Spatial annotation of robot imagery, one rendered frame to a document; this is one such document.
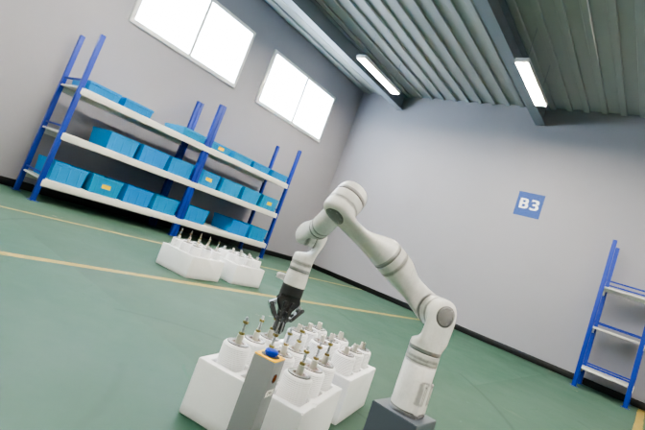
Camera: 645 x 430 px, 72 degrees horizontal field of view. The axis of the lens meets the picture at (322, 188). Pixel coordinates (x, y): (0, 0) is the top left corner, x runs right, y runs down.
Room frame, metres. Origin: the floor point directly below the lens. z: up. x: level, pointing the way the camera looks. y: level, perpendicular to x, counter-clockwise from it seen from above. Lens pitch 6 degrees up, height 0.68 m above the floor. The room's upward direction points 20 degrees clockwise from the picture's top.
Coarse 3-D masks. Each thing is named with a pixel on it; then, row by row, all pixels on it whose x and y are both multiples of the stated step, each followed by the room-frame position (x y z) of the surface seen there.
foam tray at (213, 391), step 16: (208, 368) 1.48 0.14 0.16; (224, 368) 1.48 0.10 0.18; (192, 384) 1.50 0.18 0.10; (208, 384) 1.47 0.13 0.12; (224, 384) 1.45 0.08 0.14; (240, 384) 1.43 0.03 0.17; (192, 400) 1.49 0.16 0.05; (208, 400) 1.47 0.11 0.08; (224, 400) 1.45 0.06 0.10; (272, 400) 1.39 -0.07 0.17; (320, 400) 1.50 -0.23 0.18; (336, 400) 1.68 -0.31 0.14; (192, 416) 1.48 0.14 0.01; (208, 416) 1.46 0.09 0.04; (224, 416) 1.44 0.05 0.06; (272, 416) 1.38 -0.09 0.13; (288, 416) 1.37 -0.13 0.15; (304, 416) 1.37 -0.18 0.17; (320, 416) 1.53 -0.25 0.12
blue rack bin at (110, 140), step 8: (96, 128) 5.47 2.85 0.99; (96, 136) 5.44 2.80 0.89; (104, 136) 5.33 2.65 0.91; (112, 136) 5.26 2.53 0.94; (120, 136) 5.32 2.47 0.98; (96, 144) 5.40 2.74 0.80; (104, 144) 5.29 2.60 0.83; (112, 144) 5.29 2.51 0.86; (120, 144) 5.36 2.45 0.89; (128, 144) 5.43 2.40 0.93; (136, 144) 5.50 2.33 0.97; (120, 152) 5.38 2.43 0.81; (128, 152) 5.46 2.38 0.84
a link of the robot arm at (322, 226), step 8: (344, 184) 1.19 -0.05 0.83; (352, 184) 1.18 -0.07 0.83; (360, 192) 1.18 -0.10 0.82; (360, 200) 1.18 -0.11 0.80; (320, 216) 1.34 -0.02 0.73; (312, 224) 1.38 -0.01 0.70; (320, 224) 1.34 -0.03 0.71; (328, 224) 1.33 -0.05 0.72; (312, 232) 1.39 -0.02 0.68; (320, 232) 1.36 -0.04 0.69; (328, 232) 1.36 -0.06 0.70
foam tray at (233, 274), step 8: (232, 264) 4.17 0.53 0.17; (224, 272) 4.21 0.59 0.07; (232, 272) 4.15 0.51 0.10; (240, 272) 4.18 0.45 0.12; (248, 272) 4.26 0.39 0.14; (256, 272) 4.35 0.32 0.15; (232, 280) 4.14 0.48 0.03; (240, 280) 4.21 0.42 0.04; (248, 280) 4.29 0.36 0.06; (256, 280) 4.39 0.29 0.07
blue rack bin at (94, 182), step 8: (88, 176) 5.28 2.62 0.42; (96, 176) 5.22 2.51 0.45; (104, 176) 5.78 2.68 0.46; (88, 184) 5.24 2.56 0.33; (96, 184) 5.26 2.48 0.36; (104, 184) 5.32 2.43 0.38; (112, 184) 5.40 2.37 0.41; (120, 184) 5.47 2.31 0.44; (96, 192) 5.30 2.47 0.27; (104, 192) 5.35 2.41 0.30; (112, 192) 5.44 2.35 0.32
